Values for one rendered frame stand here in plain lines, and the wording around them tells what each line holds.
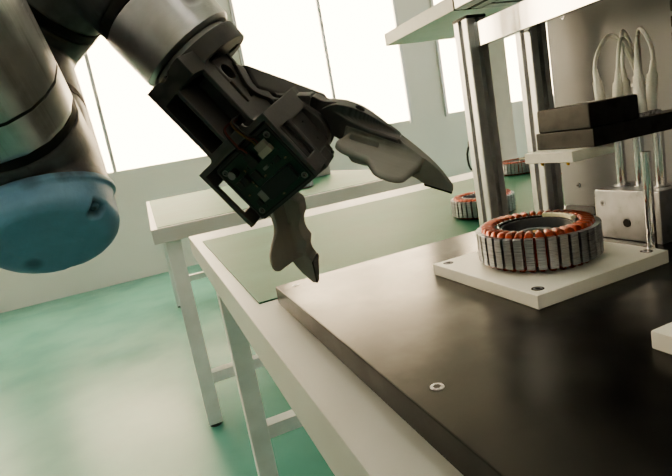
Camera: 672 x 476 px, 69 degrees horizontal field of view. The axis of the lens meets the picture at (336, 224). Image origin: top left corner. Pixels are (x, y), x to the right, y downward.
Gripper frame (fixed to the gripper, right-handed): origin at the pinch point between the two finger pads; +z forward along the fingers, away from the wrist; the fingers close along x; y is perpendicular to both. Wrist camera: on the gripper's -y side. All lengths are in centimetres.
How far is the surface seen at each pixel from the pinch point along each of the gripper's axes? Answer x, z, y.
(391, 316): -3.6, 5.9, 2.0
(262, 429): -91, 43, -45
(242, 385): -86, 30, -48
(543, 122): 13.8, 5.2, -16.3
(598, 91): 19.3, 7.7, -21.7
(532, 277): 6.8, 11.7, -2.4
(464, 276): 1.1, 9.8, -4.9
